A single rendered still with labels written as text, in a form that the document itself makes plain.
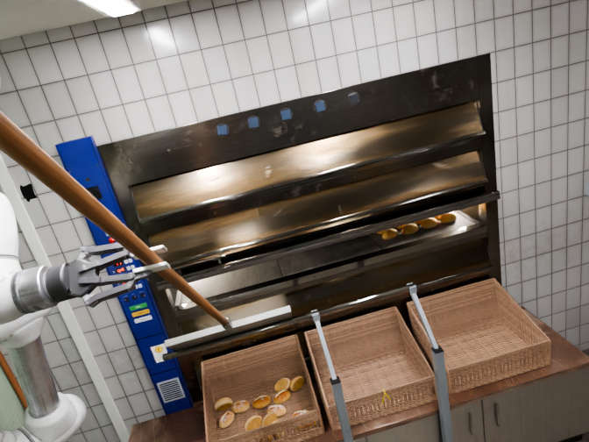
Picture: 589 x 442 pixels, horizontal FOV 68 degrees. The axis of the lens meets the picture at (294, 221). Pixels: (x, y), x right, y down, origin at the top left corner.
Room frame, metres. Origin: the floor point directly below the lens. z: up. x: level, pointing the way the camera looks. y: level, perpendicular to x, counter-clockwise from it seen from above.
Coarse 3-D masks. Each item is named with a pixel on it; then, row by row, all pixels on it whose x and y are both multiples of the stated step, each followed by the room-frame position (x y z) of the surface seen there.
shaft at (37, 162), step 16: (0, 112) 0.47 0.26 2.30; (0, 128) 0.46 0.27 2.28; (16, 128) 0.49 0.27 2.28; (0, 144) 0.47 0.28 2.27; (16, 144) 0.48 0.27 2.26; (32, 144) 0.51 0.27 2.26; (16, 160) 0.50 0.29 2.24; (32, 160) 0.51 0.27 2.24; (48, 160) 0.53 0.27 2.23; (48, 176) 0.54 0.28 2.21; (64, 176) 0.56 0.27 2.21; (64, 192) 0.57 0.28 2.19; (80, 192) 0.59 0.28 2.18; (80, 208) 0.60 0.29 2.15; (96, 208) 0.63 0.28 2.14; (96, 224) 0.65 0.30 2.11; (112, 224) 0.67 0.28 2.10; (128, 240) 0.73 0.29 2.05; (144, 256) 0.79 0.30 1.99; (160, 272) 0.88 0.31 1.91; (176, 288) 1.00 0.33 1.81; (192, 288) 1.08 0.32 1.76; (208, 304) 1.23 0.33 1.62; (224, 320) 1.48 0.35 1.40
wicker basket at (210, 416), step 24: (288, 336) 2.07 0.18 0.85; (216, 360) 2.02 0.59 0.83; (240, 360) 2.02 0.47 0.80; (264, 360) 2.02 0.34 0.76; (288, 360) 2.03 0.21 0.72; (216, 384) 1.98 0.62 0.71; (240, 384) 1.99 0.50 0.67; (264, 384) 1.99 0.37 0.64; (288, 408) 1.82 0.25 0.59; (312, 408) 1.78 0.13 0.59; (240, 432) 1.73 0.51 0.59; (264, 432) 1.59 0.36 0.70; (288, 432) 1.66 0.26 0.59; (312, 432) 1.61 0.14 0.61
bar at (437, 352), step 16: (400, 288) 1.79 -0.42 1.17; (352, 304) 1.75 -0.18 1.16; (416, 304) 1.73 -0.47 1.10; (288, 320) 1.73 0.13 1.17; (304, 320) 1.73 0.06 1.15; (240, 336) 1.70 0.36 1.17; (320, 336) 1.68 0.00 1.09; (432, 336) 1.62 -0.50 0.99; (176, 352) 1.68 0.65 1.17; (192, 352) 1.68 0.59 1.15; (432, 352) 1.58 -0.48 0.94; (336, 384) 1.51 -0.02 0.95; (336, 400) 1.51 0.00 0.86; (448, 400) 1.56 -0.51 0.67; (448, 416) 1.56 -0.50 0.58; (448, 432) 1.56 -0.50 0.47
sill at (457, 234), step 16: (480, 224) 2.25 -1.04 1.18; (416, 240) 2.22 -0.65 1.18; (432, 240) 2.18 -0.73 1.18; (448, 240) 2.19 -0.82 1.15; (368, 256) 2.17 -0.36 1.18; (384, 256) 2.15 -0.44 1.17; (304, 272) 2.15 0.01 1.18; (320, 272) 2.12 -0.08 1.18; (336, 272) 2.13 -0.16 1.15; (256, 288) 2.10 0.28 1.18; (272, 288) 2.09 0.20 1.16; (192, 304) 2.08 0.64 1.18
